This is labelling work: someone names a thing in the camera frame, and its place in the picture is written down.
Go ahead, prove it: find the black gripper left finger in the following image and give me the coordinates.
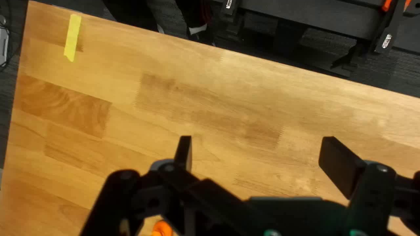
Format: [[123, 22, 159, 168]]
[[79, 135, 247, 236]]

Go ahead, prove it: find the black clamp with orange handle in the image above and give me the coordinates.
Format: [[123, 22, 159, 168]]
[[369, 0, 415, 55]]

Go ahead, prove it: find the orange ball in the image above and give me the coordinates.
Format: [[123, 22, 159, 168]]
[[149, 219, 175, 236]]

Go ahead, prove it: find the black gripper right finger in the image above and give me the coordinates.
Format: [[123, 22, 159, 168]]
[[318, 135, 420, 236]]

